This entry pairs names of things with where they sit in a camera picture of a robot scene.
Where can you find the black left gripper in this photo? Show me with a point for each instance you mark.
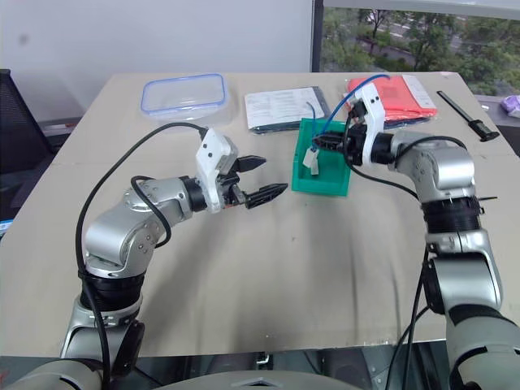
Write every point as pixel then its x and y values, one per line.
pixel 230 191

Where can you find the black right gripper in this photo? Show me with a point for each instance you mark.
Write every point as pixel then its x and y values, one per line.
pixel 354 146

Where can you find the white coupler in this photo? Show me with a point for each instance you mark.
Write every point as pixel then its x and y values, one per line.
pixel 312 161

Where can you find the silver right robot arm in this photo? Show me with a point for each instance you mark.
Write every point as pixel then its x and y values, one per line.
pixel 443 166

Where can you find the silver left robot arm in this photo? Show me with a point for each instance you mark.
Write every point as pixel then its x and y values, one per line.
pixel 109 239

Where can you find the green plastic bin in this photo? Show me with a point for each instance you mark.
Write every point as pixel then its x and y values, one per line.
pixel 331 180

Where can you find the printed paper on dark folder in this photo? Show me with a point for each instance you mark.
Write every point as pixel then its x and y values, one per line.
pixel 280 107

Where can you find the red plastic bag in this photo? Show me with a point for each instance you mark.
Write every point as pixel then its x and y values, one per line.
pixel 400 95

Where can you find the clear container with blue rim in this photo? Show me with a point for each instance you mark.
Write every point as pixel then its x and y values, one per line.
pixel 183 95

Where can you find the purple object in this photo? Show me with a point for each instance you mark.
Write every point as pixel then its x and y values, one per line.
pixel 512 105

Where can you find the grey robot torso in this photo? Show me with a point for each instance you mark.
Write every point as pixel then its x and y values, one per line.
pixel 260 382

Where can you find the black office chair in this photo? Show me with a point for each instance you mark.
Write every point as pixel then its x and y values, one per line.
pixel 18 126

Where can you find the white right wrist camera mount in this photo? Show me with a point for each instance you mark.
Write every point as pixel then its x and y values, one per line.
pixel 373 118

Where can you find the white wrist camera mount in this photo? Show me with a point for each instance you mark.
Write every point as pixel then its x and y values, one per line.
pixel 209 162
pixel 373 118

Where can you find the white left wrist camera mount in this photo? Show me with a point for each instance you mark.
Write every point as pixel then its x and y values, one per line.
pixel 209 162

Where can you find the dark window frame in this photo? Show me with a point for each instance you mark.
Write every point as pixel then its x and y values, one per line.
pixel 317 36

